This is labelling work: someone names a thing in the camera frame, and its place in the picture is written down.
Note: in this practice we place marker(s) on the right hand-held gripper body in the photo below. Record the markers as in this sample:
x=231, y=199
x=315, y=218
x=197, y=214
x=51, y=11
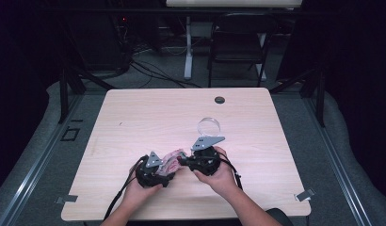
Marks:
x=205, y=161

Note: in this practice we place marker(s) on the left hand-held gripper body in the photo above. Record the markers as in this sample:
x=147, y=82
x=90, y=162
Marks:
x=148, y=175

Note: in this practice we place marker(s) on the pink and white plastic bag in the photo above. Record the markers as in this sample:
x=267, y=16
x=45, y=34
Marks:
x=172, y=161

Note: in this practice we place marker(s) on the clear glass cup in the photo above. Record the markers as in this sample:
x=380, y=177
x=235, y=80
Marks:
x=208, y=127

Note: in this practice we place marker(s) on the person's left hand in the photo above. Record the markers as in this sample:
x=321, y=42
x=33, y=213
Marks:
x=141, y=194

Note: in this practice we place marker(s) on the person's right hand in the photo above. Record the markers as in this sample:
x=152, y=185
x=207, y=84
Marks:
x=222, y=180

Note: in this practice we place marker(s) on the dark round table grommet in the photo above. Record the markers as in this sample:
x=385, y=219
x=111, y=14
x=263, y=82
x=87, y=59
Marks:
x=219, y=100

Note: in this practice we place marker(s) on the grey tape tab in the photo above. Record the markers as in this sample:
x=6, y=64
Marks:
x=67, y=198
x=304, y=195

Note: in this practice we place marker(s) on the black metal stand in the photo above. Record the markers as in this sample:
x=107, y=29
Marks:
x=320, y=100
x=64, y=94

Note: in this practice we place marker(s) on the dark equipment box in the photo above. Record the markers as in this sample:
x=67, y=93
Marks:
x=97, y=44

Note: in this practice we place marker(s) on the white desk with white legs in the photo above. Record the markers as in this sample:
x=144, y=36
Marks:
x=235, y=3

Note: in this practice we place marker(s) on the aluminium floor rail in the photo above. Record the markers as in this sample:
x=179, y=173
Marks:
x=34, y=169
x=338, y=169

